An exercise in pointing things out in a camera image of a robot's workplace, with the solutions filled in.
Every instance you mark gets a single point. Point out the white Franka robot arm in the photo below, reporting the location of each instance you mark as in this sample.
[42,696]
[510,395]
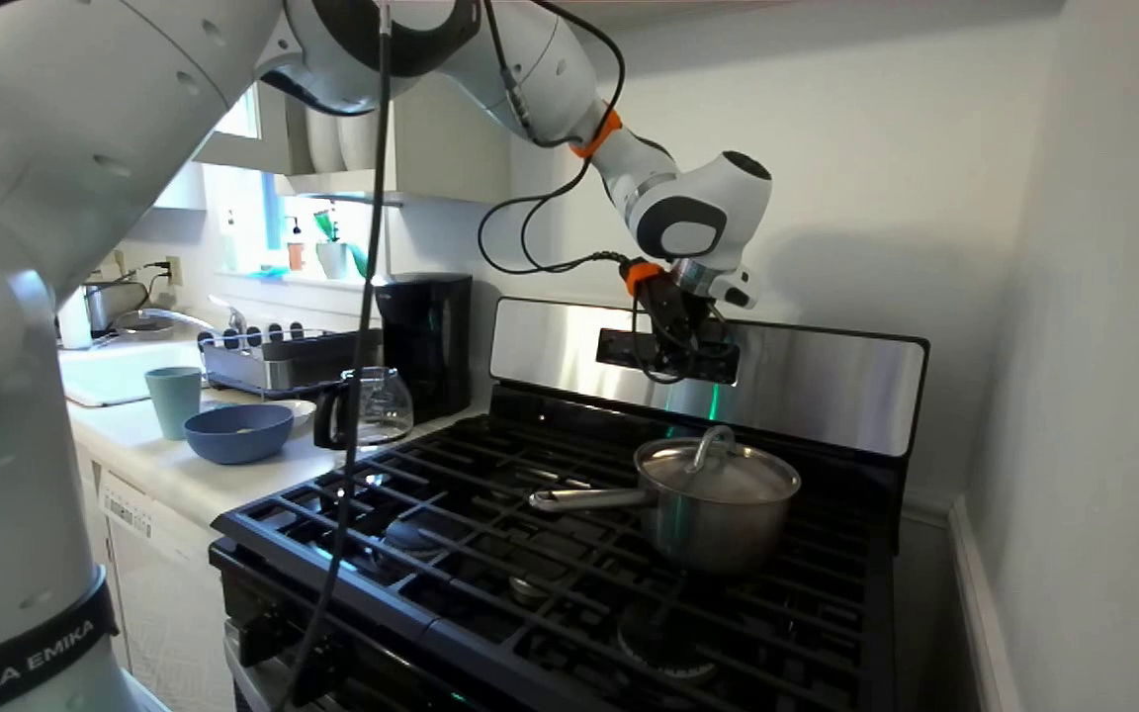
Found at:
[42,197]

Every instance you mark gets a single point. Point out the black coffee maker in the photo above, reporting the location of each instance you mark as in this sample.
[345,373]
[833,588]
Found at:
[428,341]

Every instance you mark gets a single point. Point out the wall outlet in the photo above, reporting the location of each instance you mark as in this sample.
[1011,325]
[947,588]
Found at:
[166,270]

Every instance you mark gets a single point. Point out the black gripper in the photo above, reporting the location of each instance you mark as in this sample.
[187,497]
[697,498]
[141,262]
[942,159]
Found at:
[682,315]

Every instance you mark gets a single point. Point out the teal cup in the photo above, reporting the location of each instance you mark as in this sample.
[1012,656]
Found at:
[174,402]

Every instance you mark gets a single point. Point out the glass coffee carafe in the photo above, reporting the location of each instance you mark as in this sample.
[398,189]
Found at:
[382,402]

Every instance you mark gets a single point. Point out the metal canister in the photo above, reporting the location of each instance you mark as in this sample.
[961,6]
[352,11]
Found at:
[95,304]

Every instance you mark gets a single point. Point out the black stove control display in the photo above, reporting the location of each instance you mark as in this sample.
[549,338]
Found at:
[621,350]

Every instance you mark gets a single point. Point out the chrome faucet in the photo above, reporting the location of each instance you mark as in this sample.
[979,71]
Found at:
[159,317]

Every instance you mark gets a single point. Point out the black cast iron grate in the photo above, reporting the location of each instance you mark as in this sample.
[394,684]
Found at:
[809,618]
[556,556]
[371,498]

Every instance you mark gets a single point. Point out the white base cabinet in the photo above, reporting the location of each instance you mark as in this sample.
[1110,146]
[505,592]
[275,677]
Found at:
[174,593]

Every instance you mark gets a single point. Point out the stainless stove control panel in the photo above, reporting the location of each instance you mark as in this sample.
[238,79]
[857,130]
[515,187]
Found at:
[833,387]

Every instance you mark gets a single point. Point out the white wall cabinet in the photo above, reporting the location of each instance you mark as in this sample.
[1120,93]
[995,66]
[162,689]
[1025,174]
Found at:
[450,145]

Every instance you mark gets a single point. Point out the white cup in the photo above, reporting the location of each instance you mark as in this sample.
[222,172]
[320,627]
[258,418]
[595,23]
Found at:
[334,259]

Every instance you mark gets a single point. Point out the orange soap bottle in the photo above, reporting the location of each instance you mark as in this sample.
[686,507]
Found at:
[292,247]

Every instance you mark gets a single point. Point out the blue bowl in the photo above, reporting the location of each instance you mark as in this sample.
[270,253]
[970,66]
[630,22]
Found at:
[238,436]

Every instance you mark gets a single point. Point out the black gas stove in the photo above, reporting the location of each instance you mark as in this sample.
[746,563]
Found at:
[464,634]

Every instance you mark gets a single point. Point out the large round black burner cap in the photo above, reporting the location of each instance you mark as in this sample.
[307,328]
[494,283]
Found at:
[421,532]

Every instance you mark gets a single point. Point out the stainless steel saucepan lid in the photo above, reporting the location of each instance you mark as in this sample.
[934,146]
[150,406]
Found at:
[731,473]

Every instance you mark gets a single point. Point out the white baseboard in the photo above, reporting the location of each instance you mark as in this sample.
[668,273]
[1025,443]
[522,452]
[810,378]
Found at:
[979,618]

